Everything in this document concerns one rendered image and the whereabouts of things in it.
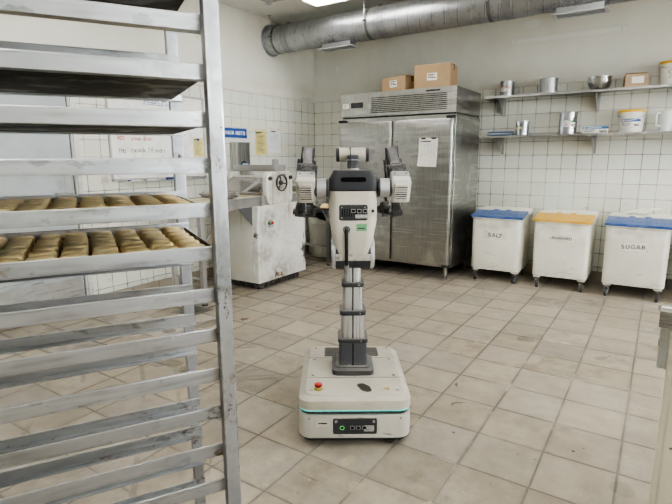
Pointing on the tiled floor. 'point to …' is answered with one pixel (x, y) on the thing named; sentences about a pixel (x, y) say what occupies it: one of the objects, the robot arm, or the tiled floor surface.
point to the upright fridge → (447, 238)
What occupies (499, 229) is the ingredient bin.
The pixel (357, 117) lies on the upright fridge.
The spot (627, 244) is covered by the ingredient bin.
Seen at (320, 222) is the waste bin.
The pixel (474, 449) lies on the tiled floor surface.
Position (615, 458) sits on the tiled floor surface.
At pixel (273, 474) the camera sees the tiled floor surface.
